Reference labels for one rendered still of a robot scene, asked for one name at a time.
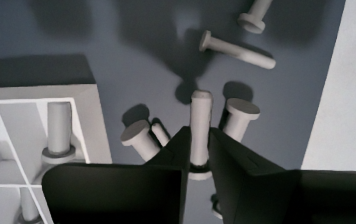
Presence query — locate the white divided parts tray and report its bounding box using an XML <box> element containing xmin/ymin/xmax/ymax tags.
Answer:
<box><xmin>0</xmin><ymin>84</ymin><xmax>112</xmax><ymax>224</ymax></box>

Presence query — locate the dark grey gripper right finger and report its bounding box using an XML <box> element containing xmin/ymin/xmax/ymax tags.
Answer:
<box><xmin>208</xmin><ymin>127</ymin><xmax>356</xmax><ymax>224</ymax></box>

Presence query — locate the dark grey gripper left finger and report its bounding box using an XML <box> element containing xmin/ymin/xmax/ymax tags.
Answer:
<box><xmin>41</xmin><ymin>126</ymin><xmax>192</xmax><ymax>224</ymax></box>

